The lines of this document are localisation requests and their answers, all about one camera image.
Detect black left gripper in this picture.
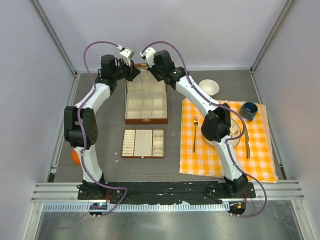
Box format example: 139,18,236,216
112,58,141,83

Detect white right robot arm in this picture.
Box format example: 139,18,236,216
140,47,248,198

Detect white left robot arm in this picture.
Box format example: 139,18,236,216
64,49,140,200

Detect brown open jewelry box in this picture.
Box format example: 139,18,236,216
124,63,168,125

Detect brown jewelry tray insert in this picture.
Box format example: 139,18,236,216
121,129,165,159

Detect white ceramic bowl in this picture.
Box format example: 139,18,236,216
198,79,220,97

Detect gold fork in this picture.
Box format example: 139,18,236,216
192,115,199,153

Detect dark blue mug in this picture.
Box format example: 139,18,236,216
239,102,259,122

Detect decorated ceramic plate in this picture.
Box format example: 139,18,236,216
203,117,243,148

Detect orange upturned bowl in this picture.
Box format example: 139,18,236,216
71,149,81,166

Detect gold knife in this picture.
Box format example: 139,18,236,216
244,125,251,159

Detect yellow checkered cloth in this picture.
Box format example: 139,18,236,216
179,98,278,183

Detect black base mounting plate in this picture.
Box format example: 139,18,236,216
77,181,256,205

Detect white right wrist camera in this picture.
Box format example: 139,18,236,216
139,47,156,68

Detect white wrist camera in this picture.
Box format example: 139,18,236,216
139,47,156,68
117,45,134,67

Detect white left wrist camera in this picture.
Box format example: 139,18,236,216
117,45,134,67

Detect white slotted cable duct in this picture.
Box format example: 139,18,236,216
42,202,230,213

